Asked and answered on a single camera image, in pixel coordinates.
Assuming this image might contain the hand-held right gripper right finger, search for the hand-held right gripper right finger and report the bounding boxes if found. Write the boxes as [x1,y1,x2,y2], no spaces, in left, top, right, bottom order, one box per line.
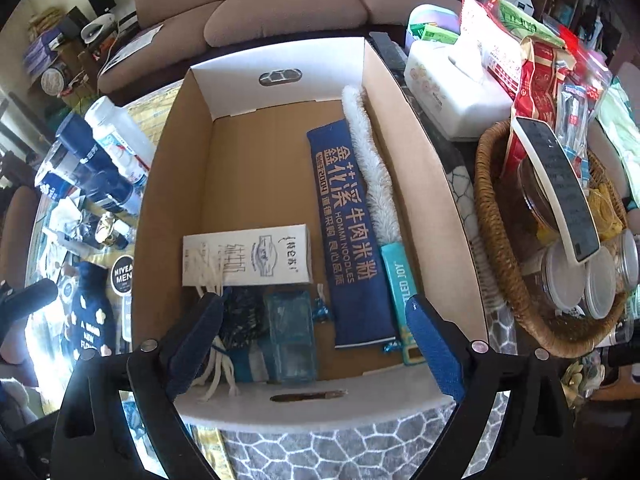
[404,294,583,480]

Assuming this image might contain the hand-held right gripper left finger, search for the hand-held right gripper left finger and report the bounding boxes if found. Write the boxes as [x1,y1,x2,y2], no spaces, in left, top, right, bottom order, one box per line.
[52,292,226,480]

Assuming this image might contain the teal bag with white strings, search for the teal bag with white strings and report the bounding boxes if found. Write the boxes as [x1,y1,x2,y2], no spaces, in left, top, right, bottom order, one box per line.
[197,285,273,403]

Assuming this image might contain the teal clear plastic box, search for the teal clear plastic box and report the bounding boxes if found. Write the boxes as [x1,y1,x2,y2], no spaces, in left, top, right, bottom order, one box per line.
[262,289,319,382]

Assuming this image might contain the white carton with grey print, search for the white carton with grey print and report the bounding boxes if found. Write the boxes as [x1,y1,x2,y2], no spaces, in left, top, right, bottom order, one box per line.
[181,224,313,291]

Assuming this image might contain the long blue noodle packet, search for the long blue noodle packet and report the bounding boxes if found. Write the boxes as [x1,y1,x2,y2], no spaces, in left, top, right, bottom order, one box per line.
[306,120,401,348]

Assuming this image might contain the white cardboard box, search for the white cardboard box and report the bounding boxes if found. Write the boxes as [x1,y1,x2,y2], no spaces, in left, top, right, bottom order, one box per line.
[134,36,493,428]

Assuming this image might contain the white fluffy brush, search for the white fluffy brush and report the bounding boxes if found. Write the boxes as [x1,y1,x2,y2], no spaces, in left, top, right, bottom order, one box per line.
[341,85,426,366]

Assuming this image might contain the yellow plaid covered desktop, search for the yellow plaid covered desktop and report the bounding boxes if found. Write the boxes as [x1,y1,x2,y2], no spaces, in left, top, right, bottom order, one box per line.
[30,85,226,480]

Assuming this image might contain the navy sock with flowers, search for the navy sock with flowers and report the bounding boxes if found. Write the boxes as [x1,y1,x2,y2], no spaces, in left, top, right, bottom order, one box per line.
[67,260,118,358]

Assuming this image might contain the round dark tin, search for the round dark tin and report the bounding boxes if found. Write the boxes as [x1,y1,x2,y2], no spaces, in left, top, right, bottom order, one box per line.
[107,255,138,297]

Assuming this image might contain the wicker basket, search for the wicker basket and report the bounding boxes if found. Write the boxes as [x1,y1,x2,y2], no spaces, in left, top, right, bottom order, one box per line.
[474,120,640,358]

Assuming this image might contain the grey hexagon patterned table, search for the grey hexagon patterned table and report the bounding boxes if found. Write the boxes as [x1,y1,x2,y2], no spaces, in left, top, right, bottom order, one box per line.
[220,160,566,480]

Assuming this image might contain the clear jar with white lid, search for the clear jar with white lid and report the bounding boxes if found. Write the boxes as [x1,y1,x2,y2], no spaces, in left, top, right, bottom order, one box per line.
[542,245,588,317]
[617,232,640,291]
[582,247,631,319]

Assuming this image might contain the navy capped bottle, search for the navy capped bottle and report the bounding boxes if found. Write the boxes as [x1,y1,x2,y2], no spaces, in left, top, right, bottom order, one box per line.
[55,112,103,163]

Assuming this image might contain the glass bowl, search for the glass bowl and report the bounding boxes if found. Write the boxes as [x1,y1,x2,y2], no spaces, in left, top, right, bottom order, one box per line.
[517,157,566,231]

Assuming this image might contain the white plastic bottle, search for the white plastic bottle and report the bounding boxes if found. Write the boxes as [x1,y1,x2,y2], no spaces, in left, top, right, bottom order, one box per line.
[84,96,157,183]

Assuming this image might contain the white black remote control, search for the white black remote control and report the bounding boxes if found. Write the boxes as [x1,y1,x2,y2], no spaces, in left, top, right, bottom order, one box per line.
[510,116,601,263]

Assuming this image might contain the white tissue box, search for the white tissue box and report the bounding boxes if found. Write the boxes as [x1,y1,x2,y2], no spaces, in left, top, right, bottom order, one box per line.
[402,35,516,141]

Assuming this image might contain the toothbrush packet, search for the toothbrush packet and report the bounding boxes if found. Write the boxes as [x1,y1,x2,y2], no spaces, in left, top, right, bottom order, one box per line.
[555,82,592,191]

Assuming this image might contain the papers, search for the papers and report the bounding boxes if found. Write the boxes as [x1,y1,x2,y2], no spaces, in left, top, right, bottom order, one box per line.
[100,22,166,73]

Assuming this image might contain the mint green cloth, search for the mint green cloth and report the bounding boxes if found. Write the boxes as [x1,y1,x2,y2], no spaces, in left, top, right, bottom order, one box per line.
[597,77,640,186]

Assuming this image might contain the red snack packet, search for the red snack packet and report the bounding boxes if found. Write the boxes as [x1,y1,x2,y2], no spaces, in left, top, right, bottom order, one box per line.
[505,35,576,181]

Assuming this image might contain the white red printed packet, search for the white red printed packet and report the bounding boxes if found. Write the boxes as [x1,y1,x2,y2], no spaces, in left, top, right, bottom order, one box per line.
[460,0,526,106]

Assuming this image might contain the purple container with green packets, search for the purple container with green packets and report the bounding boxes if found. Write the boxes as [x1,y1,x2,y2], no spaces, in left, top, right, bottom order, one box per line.
[406,4,461,56]

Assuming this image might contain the green snack packet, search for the green snack packet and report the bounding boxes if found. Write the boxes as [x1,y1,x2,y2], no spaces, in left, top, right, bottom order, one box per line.
[495,0,566,48]

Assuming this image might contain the brown sofa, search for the brown sofa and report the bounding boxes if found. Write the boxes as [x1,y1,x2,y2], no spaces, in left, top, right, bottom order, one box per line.
[97,0,463,96]

